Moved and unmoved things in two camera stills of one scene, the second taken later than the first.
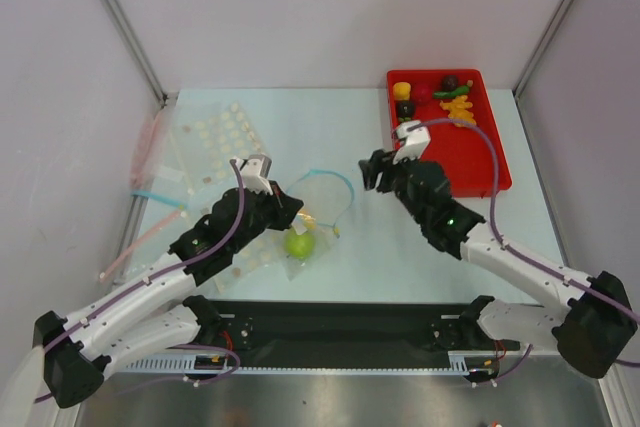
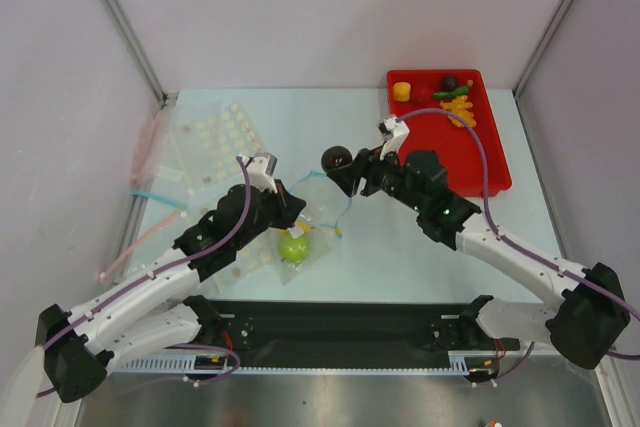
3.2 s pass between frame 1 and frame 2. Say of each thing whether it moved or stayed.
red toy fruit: stayed
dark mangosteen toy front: moved
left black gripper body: stayed
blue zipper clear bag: stayed
